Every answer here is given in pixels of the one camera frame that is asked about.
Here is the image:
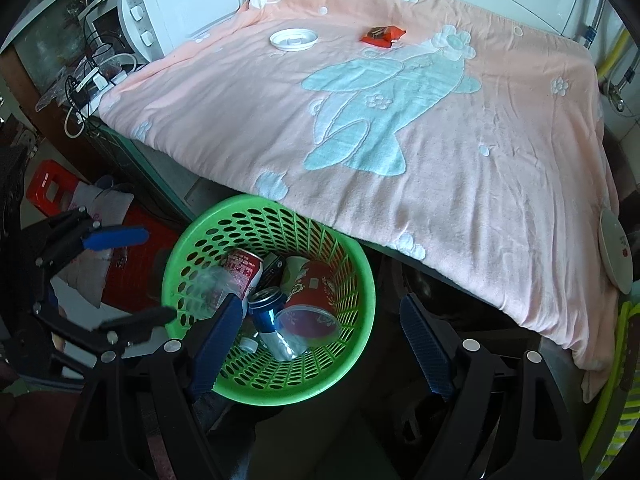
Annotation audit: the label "red plastic stool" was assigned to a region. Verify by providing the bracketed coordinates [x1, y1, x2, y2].
[25, 159, 77, 213]
[102, 205, 181, 311]

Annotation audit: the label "red and gold carton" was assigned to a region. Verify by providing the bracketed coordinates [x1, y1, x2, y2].
[222, 247, 265, 301]

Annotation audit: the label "pink flower blanket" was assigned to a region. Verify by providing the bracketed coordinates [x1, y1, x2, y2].
[97, 0, 623, 403]

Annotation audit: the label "green plastic basket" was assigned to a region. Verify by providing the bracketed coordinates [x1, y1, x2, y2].
[161, 195, 377, 406]

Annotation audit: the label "blue drink can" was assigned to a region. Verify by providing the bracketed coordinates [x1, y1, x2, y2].
[247, 286, 308, 362]

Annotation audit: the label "red clear plastic cup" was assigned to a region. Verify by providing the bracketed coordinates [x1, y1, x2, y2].
[272, 260, 346, 348]

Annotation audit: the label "white cable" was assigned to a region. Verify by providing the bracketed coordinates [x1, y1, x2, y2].
[64, 104, 87, 139]

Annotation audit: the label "white plastic lid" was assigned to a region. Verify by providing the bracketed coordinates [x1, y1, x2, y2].
[269, 27, 319, 52]

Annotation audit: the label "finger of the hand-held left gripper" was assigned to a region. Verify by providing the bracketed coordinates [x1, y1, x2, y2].
[31, 207, 151, 281]
[31, 302, 178, 366]

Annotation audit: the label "white power strip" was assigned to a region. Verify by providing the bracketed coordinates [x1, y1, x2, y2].
[70, 67, 128, 107]

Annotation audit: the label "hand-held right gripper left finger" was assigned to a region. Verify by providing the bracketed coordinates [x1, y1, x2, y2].
[70, 294, 246, 480]

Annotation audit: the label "white plate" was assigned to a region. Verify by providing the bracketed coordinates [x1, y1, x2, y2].
[598, 208, 635, 295]

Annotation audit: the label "yellow pipe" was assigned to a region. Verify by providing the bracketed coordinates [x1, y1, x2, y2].
[597, 25, 634, 82]

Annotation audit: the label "clear plastic wrapper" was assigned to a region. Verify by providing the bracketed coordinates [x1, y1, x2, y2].
[187, 265, 241, 311]

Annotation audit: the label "white microwave oven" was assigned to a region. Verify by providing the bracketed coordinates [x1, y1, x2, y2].
[117, 0, 247, 61]

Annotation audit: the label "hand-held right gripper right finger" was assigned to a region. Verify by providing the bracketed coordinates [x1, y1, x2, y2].
[400, 292, 583, 480]

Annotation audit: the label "yellow green striped cloth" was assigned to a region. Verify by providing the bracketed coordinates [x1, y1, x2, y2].
[579, 300, 640, 480]

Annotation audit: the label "orange snack packet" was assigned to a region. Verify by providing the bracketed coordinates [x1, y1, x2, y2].
[360, 25, 407, 48]

